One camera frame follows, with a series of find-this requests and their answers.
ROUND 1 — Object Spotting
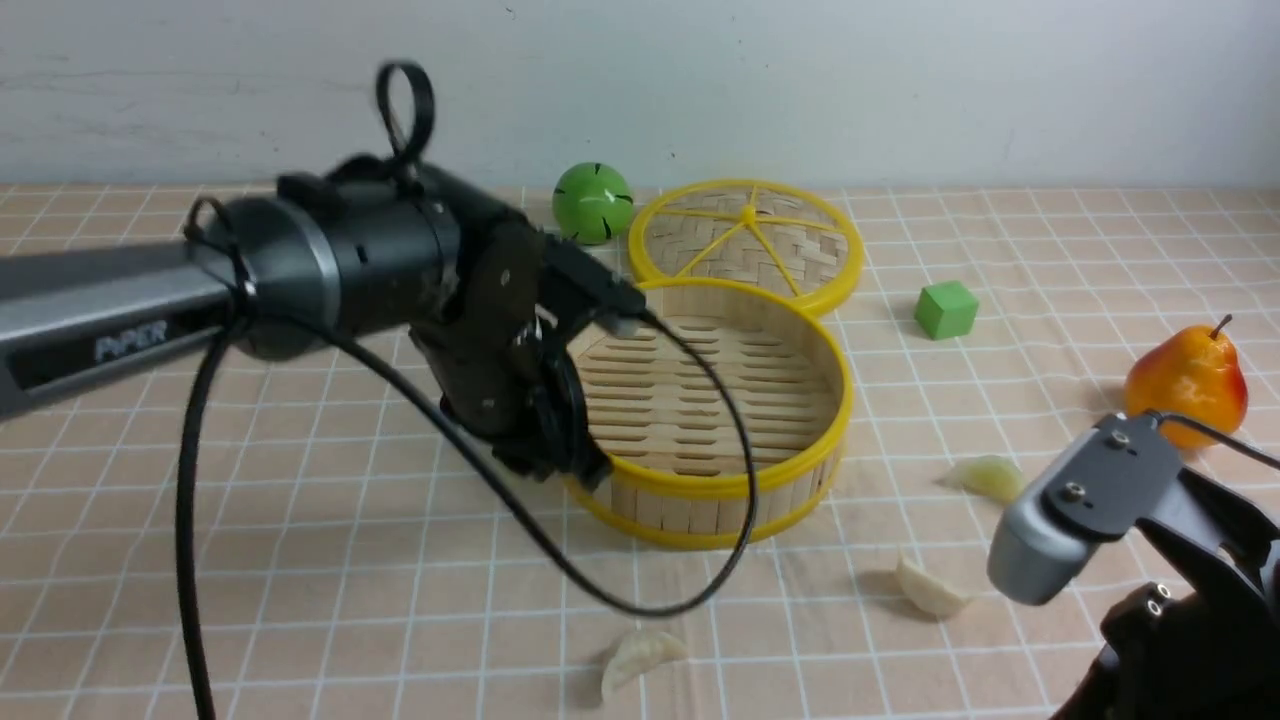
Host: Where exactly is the right black cable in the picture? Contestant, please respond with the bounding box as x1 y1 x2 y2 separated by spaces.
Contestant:
1146 407 1280 471

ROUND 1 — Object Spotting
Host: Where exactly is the pale dumpling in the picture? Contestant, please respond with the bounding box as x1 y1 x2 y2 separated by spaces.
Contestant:
600 628 689 703

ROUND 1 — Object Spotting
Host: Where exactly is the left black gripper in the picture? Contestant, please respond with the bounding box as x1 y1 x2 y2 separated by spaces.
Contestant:
410 220 612 489

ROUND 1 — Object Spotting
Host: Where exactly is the green foam cube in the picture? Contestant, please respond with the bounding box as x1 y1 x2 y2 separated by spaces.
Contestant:
914 281 980 341

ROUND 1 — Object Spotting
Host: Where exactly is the left black cable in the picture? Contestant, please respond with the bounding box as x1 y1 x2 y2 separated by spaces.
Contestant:
175 60 758 720

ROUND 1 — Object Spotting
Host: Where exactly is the white dumpling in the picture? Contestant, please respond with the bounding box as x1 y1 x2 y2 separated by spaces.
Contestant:
893 552 974 620

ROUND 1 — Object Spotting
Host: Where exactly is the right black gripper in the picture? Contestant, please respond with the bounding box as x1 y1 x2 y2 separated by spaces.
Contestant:
1056 469 1279 719

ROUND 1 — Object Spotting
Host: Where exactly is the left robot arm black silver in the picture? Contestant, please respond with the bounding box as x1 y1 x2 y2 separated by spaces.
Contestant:
1 156 637 489

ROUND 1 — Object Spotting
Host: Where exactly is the greenish dumpling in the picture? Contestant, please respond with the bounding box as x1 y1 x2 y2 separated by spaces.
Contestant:
943 455 1028 506

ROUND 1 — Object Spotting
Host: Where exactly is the bamboo steamer tray yellow rim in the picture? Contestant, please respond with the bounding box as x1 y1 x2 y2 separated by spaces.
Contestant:
567 278 854 550

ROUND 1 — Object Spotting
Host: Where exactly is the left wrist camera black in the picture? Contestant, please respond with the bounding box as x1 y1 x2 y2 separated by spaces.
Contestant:
538 233 646 342

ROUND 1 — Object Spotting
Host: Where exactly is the green toy ball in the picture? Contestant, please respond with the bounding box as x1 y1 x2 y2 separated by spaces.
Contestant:
552 161 635 245

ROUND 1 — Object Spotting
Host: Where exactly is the orange yellow toy pear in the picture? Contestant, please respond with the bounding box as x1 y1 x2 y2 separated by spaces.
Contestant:
1123 314 1249 436

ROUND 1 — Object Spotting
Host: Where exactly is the woven bamboo steamer lid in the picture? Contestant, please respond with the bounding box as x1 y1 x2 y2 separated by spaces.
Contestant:
626 178 865 316

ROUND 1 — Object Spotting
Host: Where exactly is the black cable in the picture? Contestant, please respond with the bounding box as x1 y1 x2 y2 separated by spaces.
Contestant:
175 60 758 720
1146 407 1280 471

